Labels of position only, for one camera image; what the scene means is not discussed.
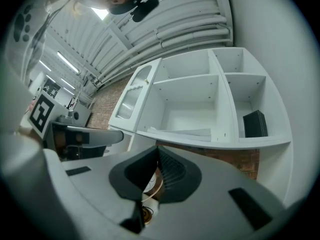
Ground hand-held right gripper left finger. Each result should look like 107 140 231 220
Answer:
43 145 159 240

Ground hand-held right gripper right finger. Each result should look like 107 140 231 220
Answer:
142 145 286 240

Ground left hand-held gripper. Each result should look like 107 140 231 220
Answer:
27 91 125 161

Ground white shelf unit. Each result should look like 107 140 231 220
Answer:
107 46 295 210

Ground person's left hand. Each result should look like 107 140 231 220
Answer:
53 126 85 149

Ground ceiling strip light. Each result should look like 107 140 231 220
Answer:
60 77 76 91
56 50 82 75

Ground black stitched box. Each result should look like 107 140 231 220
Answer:
242 110 269 138

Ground ceiling light panel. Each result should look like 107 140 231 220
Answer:
90 6 110 21

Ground person's grey paw-print sweatshirt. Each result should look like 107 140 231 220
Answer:
4 0 74 85

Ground row of white ceiling pipes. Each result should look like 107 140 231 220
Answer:
96 0 235 85

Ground black head camera mount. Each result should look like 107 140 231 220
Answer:
108 0 160 23

